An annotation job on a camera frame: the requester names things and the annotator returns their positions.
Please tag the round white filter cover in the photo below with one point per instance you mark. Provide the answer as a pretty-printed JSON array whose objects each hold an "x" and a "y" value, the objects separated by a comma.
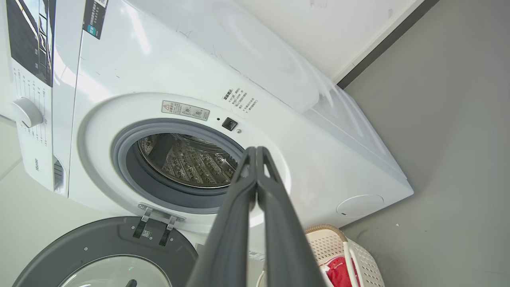
[{"x": 359, "y": 205}]

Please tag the black promotional sticker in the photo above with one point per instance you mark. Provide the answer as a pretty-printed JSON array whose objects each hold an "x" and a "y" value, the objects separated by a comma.
[{"x": 95, "y": 18}]

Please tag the white washing machine control knob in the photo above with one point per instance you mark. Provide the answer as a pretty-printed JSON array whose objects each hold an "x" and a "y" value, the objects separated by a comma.
[{"x": 27, "y": 113}]

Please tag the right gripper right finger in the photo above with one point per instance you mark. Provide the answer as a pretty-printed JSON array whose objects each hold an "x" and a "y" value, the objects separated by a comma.
[{"x": 287, "y": 247}]

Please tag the stainless steel washing machine drum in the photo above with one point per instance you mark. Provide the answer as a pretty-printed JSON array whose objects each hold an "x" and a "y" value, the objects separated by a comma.
[{"x": 187, "y": 163}]

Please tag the black wall baseboard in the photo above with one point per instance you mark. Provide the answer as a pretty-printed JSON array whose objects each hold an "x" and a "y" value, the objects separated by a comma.
[{"x": 382, "y": 44}]

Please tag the QR code sticker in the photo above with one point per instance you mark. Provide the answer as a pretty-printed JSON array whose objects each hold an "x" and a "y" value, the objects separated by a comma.
[{"x": 146, "y": 234}]

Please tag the cream plastic laundry basket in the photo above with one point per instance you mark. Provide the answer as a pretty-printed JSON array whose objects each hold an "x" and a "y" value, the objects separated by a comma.
[{"x": 366, "y": 267}]

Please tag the metal door hinge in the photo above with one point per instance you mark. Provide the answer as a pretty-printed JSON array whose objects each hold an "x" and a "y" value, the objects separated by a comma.
[{"x": 159, "y": 213}]

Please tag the red garment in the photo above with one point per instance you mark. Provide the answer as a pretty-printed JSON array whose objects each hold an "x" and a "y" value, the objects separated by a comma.
[{"x": 338, "y": 272}]

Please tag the black door latch socket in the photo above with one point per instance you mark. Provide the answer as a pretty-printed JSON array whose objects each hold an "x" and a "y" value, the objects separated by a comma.
[{"x": 229, "y": 124}]

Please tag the grey warning sticker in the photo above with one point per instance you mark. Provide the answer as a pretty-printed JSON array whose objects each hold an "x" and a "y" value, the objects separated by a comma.
[{"x": 185, "y": 110}]

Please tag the grey rubber door gasket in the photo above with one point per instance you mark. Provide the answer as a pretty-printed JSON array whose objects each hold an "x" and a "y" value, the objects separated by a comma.
[{"x": 131, "y": 179}]

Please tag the black round washer door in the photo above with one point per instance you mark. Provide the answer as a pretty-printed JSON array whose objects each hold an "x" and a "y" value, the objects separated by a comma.
[{"x": 99, "y": 239}]

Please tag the small printed text sticker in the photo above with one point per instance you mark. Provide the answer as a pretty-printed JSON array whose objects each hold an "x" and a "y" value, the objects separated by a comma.
[{"x": 240, "y": 99}]

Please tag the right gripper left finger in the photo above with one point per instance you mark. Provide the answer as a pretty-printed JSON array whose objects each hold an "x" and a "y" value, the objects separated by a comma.
[{"x": 227, "y": 247}]

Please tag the black washing machine display panel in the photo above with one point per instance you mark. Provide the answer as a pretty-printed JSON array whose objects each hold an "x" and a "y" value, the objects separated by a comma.
[{"x": 30, "y": 40}]

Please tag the white front-load washing machine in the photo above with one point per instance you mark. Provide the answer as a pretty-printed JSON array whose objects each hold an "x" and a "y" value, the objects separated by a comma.
[{"x": 318, "y": 159}]

